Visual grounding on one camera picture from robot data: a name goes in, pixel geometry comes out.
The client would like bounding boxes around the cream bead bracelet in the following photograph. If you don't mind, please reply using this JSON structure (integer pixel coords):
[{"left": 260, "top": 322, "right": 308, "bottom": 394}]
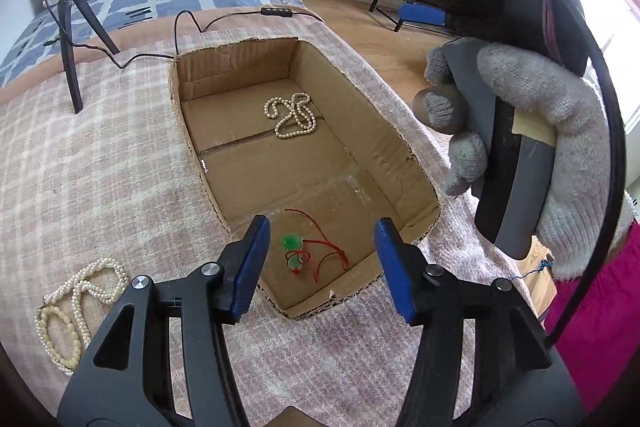
[{"left": 35, "top": 304, "right": 82, "bottom": 376}]

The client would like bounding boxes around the multi-strand white pearl necklace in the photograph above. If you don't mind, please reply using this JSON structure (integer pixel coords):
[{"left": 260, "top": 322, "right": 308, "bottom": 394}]
[{"left": 42, "top": 258, "right": 130, "bottom": 348}]

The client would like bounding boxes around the green jade pendant red string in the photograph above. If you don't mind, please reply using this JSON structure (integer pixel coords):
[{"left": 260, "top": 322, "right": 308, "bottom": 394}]
[{"left": 281, "top": 208, "right": 351, "bottom": 284}]

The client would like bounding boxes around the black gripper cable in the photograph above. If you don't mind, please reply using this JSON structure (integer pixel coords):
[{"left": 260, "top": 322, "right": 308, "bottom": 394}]
[{"left": 520, "top": 0, "right": 628, "bottom": 350}]

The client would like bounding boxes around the black tripod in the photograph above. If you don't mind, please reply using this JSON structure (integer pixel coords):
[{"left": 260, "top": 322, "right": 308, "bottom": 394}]
[{"left": 54, "top": 0, "right": 121, "bottom": 114}]

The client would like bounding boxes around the pink plaid blanket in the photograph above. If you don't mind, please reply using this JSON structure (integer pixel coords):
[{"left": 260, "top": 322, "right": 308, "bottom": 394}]
[{"left": 0, "top": 7, "right": 546, "bottom": 427}]

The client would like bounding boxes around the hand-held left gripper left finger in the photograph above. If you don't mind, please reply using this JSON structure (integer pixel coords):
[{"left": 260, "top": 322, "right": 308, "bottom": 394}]
[{"left": 56, "top": 214, "right": 271, "bottom": 427}]

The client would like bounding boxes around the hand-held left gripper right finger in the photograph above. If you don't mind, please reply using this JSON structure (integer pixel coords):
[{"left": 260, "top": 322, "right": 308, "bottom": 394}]
[{"left": 374, "top": 217, "right": 586, "bottom": 427}]

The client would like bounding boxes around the pink garment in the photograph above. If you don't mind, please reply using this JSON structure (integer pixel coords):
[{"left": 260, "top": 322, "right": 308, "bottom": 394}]
[{"left": 545, "top": 219, "right": 640, "bottom": 413}]

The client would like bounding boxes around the person's right hand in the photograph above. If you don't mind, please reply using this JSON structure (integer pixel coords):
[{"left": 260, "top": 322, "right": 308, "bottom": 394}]
[{"left": 412, "top": 42, "right": 633, "bottom": 282}]

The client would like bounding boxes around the thin white pearl necklace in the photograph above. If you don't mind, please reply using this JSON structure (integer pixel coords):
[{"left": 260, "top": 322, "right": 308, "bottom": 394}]
[{"left": 264, "top": 93, "right": 317, "bottom": 139}]

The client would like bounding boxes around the black cable with inline controller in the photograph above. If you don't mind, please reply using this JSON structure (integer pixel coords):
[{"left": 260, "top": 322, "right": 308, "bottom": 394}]
[{"left": 42, "top": 4, "right": 328, "bottom": 70}]

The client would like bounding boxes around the cardboard box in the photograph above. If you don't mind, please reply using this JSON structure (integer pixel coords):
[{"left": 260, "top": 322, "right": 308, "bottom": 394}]
[{"left": 167, "top": 38, "right": 442, "bottom": 320}]

